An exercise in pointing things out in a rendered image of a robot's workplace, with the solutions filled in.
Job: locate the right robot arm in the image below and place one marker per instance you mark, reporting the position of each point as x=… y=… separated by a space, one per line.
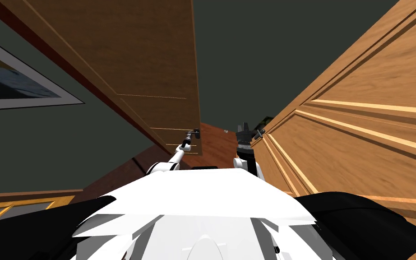
x=367 y=224

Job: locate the gold framed window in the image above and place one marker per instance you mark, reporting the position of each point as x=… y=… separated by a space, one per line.
x=16 y=207

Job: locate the light wooden panelled door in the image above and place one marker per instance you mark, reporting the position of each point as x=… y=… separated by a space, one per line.
x=367 y=119

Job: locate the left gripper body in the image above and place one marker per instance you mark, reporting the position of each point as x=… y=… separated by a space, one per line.
x=196 y=134

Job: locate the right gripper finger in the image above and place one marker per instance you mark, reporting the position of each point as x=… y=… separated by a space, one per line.
x=239 y=128
x=246 y=126

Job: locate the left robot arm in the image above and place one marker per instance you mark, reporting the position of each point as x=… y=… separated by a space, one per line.
x=31 y=231

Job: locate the brown wooden cupboard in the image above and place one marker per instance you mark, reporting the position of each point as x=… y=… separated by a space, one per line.
x=139 y=54

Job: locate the grey framed wall picture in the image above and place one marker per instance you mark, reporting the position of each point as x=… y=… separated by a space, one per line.
x=9 y=83

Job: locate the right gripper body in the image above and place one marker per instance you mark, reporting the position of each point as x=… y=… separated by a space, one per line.
x=244 y=140

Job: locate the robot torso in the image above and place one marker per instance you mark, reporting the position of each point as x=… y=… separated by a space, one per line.
x=208 y=202

